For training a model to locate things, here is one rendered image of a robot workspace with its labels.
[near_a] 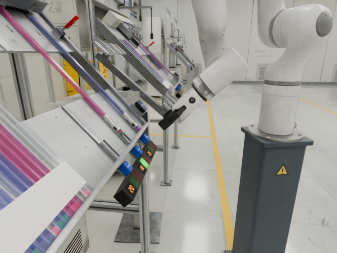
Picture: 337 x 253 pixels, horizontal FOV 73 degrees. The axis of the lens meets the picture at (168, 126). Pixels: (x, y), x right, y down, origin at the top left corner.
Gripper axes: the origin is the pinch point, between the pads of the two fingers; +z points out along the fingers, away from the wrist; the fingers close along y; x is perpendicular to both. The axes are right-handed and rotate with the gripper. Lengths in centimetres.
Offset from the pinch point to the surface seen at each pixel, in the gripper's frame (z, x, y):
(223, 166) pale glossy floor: 25, -81, 118
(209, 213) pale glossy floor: 36, -71, 51
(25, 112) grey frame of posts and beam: 46, 40, 10
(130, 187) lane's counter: 11.1, -4.2, -25.3
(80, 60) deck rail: 10.7, 36.6, 8.0
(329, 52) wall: -329, -265, 749
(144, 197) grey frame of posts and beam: 34.1, -21.3, 10.0
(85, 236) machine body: 70, -18, 7
